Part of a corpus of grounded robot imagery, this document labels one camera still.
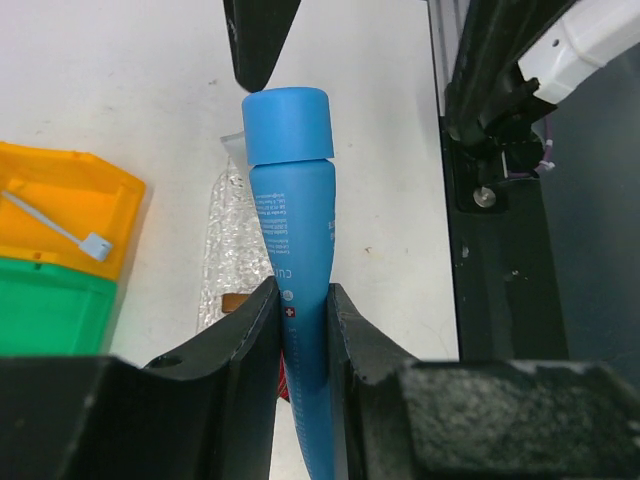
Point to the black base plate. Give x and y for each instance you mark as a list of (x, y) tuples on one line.
[(507, 300)]

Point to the right green bin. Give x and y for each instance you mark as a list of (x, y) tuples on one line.
[(52, 310)]

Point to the red mug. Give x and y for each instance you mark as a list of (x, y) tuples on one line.
[(282, 390)]

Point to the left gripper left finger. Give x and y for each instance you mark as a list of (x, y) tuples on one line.
[(204, 410)]

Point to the white toothbrush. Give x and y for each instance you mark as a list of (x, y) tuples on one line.
[(94, 245)]

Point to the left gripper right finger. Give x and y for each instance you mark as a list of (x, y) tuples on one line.
[(398, 417)]

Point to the blue toothbrush case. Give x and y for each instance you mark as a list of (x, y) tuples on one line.
[(293, 180)]

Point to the clear textured oval tray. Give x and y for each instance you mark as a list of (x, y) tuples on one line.
[(235, 257)]

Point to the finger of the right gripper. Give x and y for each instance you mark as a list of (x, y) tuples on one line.
[(257, 31)]

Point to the yellow bin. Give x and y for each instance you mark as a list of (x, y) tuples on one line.
[(78, 191)]

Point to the aluminium frame rail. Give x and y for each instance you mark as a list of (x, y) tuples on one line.
[(446, 20)]

